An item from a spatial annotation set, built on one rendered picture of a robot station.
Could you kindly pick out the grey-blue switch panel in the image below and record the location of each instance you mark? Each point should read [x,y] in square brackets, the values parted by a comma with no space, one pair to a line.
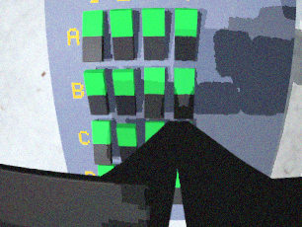
[121,69]

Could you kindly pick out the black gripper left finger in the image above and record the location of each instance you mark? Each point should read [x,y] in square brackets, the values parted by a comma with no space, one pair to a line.
[138,192]

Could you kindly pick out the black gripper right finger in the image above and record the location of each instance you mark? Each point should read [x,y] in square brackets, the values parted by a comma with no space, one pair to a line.
[219,190]

